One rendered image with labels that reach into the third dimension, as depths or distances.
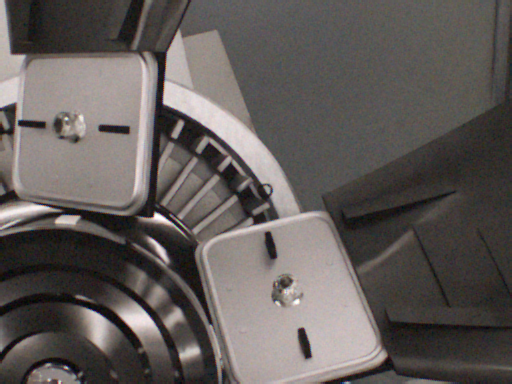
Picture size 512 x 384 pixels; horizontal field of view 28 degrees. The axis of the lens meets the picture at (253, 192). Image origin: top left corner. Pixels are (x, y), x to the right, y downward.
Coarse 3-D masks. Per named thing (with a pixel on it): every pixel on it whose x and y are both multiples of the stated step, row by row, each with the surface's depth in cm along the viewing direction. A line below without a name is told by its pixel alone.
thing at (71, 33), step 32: (32, 0) 43; (64, 0) 42; (96, 0) 40; (128, 0) 39; (160, 0) 38; (32, 32) 43; (64, 32) 42; (96, 32) 40; (128, 32) 39; (160, 32) 38
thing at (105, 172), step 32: (32, 64) 44; (64, 64) 43; (96, 64) 41; (128, 64) 40; (32, 96) 44; (64, 96) 43; (96, 96) 41; (128, 96) 40; (32, 128) 44; (96, 128) 41; (32, 160) 44; (64, 160) 42; (96, 160) 41; (128, 160) 40; (32, 192) 44; (64, 192) 42; (96, 192) 41; (128, 192) 40
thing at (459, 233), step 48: (432, 144) 48; (480, 144) 47; (336, 192) 47; (384, 192) 46; (432, 192) 45; (480, 192) 45; (384, 240) 44; (432, 240) 43; (480, 240) 43; (384, 288) 42; (432, 288) 42; (480, 288) 42; (384, 336) 41; (432, 336) 40; (480, 336) 40
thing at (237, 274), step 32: (288, 224) 46; (320, 224) 46; (224, 256) 45; (256, 256) 45; (288, 256) 45; (320, 256) 45; (224, 288) 44; (256, 288) 44; (320, 288) 43; (352, 288) 43; (224, 320) 43; (256, 320) 42; (288, 320) 42; (320, 320) 42; (352, 320) 42; (224, 352) 41; (256, 352) 41; (288, 352) 41; (320, 352) 41; (352, 352) 41; (384, 352) 41
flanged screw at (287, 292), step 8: (280, 280) 43; (288, 280) 43; (296, 280) 43; (280, 288) 42; (288, 288) 42; (296, 288) 42; (272, 296) 43; (280, 296) 42; (288, 296) 42; (296, 296) 43; (280, 304) 43; (288, 304) 43; (296, 304) 43
